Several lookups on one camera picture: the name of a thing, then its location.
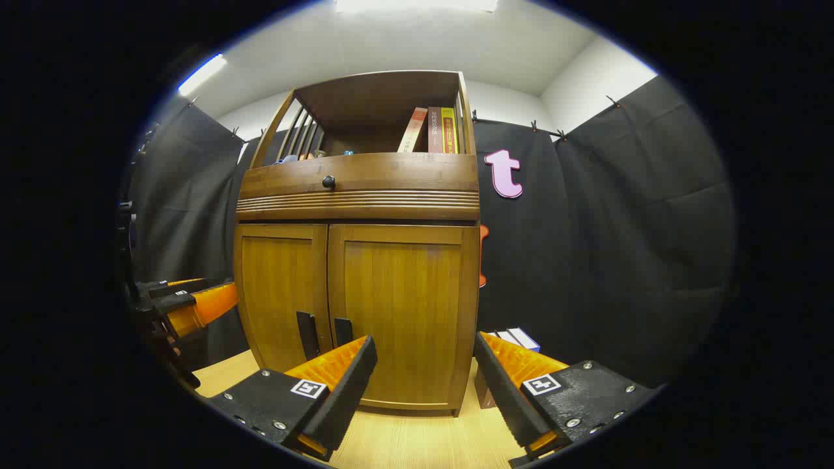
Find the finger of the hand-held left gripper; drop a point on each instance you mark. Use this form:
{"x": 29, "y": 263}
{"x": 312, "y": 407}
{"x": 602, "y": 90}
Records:
{"x": 189, "y": 286}
{"x": 208, "y": 305}

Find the yellow and red book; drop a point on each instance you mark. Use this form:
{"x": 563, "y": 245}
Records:
{"x": 449, "y": 130}

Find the small white object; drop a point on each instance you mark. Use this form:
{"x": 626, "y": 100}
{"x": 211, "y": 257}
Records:
{"x": 288, "y": 159}

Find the black drawer knob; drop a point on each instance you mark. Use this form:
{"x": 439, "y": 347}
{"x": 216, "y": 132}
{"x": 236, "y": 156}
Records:
{"x": 328, "y": 182}

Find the black backdrop cloth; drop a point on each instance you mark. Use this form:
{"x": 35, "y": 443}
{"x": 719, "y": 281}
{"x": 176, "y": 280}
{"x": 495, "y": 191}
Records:
{"x": 606, "y": 247}

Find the long ceiling light strip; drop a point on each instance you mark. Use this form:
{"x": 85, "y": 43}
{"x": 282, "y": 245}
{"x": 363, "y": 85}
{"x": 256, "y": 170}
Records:
{"x": 202, "y": 73}

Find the wooden double-door shoe cabinet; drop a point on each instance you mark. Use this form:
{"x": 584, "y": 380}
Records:
{"x": 358, "y": 202}

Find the blue book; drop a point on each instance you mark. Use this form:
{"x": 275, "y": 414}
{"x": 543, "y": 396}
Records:
{"x": 523, "y": 339}

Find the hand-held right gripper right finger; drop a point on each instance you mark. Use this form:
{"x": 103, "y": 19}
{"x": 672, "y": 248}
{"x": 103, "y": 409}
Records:
{"x": 505, "y": 397}

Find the wooden cabinet drawer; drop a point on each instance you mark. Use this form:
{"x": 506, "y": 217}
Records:
{"x": 391, "y": 176}

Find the dark red book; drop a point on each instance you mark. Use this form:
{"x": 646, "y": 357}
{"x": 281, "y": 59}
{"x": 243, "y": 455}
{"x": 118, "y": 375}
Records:
{"x": 434, "y": 130}

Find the wooden cabinet door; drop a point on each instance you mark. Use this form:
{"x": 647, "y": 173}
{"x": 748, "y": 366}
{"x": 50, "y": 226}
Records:
{"x": 404, "y": 286}
{"x": 280, "y": 286}

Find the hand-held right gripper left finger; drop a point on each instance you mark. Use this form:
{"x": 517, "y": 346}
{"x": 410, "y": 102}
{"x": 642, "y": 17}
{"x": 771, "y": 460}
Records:
{"x": 342, "y": 397}

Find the dark brown book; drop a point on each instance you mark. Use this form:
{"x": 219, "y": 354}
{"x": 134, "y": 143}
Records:
{"x": 483, "y": 391}

